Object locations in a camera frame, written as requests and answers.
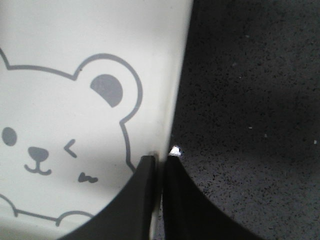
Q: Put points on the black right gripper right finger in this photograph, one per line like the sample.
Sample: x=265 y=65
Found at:
x=189 y=215

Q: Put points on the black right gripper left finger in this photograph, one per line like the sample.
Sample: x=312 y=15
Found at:
x=128 y=216

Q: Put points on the cream bear serving tray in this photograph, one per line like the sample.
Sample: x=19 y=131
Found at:
x=87 y=87

